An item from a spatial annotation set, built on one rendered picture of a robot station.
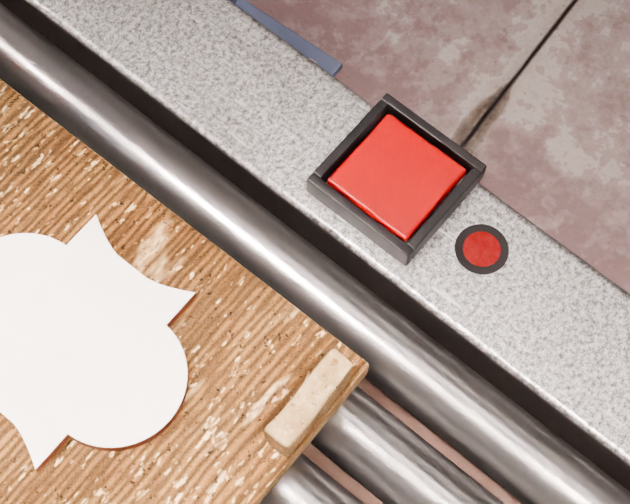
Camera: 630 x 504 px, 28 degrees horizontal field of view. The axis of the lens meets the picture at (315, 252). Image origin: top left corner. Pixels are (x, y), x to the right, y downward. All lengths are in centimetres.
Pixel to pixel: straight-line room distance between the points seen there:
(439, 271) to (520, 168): 108
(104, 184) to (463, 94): 116
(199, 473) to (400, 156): 22
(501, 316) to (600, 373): 6
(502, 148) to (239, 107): 107
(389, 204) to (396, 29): 117
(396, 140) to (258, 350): 16
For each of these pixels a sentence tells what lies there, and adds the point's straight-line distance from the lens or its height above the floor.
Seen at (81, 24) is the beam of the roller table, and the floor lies 92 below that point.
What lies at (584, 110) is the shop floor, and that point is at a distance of 187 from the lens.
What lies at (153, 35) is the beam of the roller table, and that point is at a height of 92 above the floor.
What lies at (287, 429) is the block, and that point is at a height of 96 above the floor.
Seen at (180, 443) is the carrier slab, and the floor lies 94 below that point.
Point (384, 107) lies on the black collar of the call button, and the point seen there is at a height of 93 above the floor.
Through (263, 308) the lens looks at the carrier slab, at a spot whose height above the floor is 94.
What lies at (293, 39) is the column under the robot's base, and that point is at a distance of 186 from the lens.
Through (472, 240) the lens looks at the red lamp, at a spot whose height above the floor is 92.
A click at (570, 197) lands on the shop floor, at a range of 180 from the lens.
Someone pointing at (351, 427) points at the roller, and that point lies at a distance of 70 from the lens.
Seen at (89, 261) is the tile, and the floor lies 94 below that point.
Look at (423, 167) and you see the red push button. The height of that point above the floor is 93.
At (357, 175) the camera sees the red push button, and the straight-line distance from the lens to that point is 74.
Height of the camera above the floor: 159
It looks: 68 degrees down
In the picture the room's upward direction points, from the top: 4 degrees clockwise
